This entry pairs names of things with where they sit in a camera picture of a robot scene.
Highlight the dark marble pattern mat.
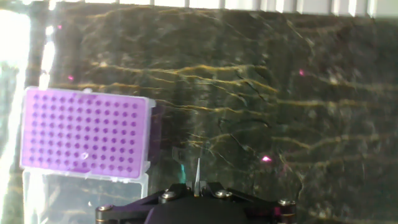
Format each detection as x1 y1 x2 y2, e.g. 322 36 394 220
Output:
0 1 398 224

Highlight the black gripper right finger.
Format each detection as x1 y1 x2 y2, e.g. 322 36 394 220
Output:
200 182 297 224

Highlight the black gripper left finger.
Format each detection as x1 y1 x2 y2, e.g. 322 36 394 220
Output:
95 182 196 224

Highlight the purple pipette tip holder box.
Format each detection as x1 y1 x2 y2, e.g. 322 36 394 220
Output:
19 86 157 224

